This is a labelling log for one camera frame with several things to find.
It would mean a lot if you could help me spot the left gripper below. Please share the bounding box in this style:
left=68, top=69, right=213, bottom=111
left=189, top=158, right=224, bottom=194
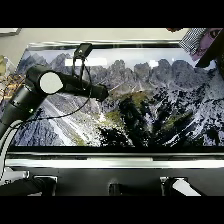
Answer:
left=87, top=83, right=110, bottom=102

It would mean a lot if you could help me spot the checked garment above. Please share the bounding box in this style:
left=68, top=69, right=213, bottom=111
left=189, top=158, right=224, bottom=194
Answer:
left=179, top=27, right=208, bottom=56

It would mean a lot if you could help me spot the purple garment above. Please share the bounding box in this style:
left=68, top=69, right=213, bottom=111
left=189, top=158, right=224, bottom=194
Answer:
left=191, top=28, right=223, bottom=62

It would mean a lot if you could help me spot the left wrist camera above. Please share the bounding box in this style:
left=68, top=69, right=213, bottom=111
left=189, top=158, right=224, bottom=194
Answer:
left=70, top=42, right=95, bottom=88

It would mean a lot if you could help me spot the silver frame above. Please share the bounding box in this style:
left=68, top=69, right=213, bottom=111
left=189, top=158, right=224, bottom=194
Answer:
left=0, top=151, right=224, bottom=197

